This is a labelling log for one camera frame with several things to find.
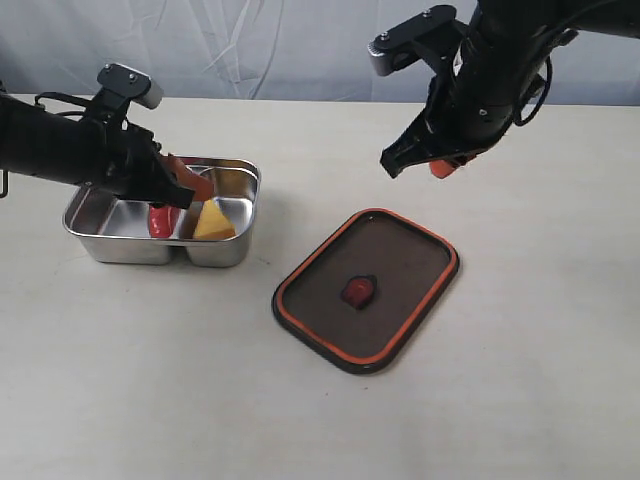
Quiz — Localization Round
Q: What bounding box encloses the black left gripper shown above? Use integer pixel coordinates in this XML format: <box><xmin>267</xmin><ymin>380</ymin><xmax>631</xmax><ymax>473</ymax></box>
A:
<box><xmin>89</xmin><ymin>123</ymin><xmax>215</xmax><ymax>209</ymax></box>

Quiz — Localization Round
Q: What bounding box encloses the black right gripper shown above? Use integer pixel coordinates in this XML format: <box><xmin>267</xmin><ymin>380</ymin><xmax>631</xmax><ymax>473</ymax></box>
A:
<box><xmin>380</xmin><ymin>49</ymin><xmax>540</xmax><ymax>178</ymax></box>

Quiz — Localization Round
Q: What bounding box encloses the yellow cheese wedge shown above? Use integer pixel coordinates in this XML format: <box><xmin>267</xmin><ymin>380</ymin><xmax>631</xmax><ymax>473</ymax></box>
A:
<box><xmin>192</xmin><ymin>199</ymin><xmax>236</xmax><ymax>241</ymax></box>

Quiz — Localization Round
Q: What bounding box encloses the red sausage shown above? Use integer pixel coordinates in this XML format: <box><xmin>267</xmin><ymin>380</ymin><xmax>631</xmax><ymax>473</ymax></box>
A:
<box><xmin>147</xmin><ymin>205</ymin><xmax>181</xmax><ymax>239</ymax></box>

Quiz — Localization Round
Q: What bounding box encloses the transparent lunchbox lid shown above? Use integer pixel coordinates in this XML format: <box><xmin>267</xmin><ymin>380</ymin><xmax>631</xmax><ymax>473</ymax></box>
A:
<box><xmin>271</xmin><ymin>208</ymin><xmax>461</xmax><ymax>375</ymax></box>

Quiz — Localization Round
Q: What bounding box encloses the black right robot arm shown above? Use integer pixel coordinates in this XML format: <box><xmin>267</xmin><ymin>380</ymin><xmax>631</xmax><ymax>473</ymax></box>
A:
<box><xmin>368</xmin><ymin>1</ymin><xmax>639</xmax><ymax>178</ymax></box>

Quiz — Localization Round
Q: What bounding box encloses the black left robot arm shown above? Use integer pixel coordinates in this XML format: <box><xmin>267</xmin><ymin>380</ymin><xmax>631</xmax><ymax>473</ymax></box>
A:
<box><xmin>1</xmin><ymin>92</ymin><xmax>215</xmax><ymax>209</ymax></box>

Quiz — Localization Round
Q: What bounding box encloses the steel lunchbox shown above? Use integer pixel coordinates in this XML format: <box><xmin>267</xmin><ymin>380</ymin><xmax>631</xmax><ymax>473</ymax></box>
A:
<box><xmin>63</xmin><ymin>157</ymin><xmax>261</xmax><ymax>268</ymax></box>

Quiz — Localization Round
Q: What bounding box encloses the white backdrop cloth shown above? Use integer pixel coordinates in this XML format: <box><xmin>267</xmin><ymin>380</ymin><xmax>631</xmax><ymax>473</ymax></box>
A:
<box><xmin>0</xmin><ymin>0</ymin><xmax>640</xmax><ymax>107</ymax></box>

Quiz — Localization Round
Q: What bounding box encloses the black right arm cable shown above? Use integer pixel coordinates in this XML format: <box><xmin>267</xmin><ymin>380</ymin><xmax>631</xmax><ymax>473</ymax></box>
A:
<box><xmin>514</xmin><ymin>29</ymin><xmax>576</xmax><ymax>127</ymax></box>

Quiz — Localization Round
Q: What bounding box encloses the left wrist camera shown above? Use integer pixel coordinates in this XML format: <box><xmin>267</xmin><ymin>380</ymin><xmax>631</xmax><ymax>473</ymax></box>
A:
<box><xmin>86</xmin><ymin>63</ymin><xmax>164</xmax><ymax>121</ymax></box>

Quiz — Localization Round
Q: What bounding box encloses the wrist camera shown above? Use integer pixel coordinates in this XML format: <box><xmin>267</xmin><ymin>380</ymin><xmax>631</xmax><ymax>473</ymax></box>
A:
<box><xmin>368</xmin><ymin>5</ymin><xmax>468</xmax><ymax>77</ymax></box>
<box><xmin>86</xmin><ymin>63</ymin><xmax>164</xmax><ymax>121</ymax></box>

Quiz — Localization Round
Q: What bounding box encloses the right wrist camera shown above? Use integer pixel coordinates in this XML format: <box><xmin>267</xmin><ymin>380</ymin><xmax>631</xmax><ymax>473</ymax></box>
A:
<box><xmin>368</xmin><ymin>5</ymin><xmax>468</xmax><ymax>77</ymax></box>

